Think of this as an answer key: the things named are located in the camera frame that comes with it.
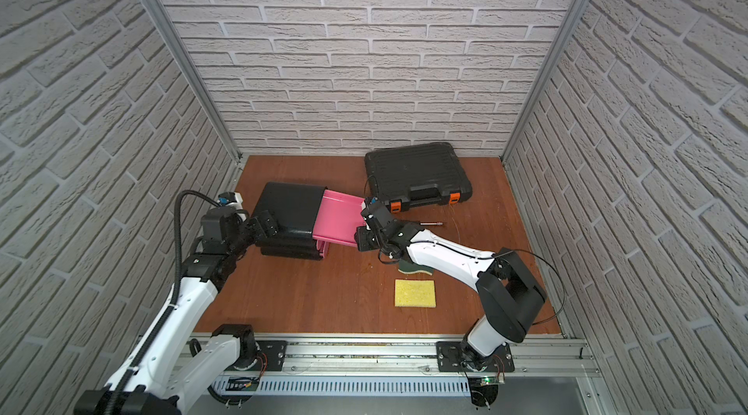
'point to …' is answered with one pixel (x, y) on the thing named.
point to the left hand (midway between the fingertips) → (264, 212)
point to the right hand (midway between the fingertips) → (363, 235)
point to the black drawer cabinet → (294, 208)
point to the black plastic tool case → (403, 176)
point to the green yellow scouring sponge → (408, 267)
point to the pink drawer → (337, 220)
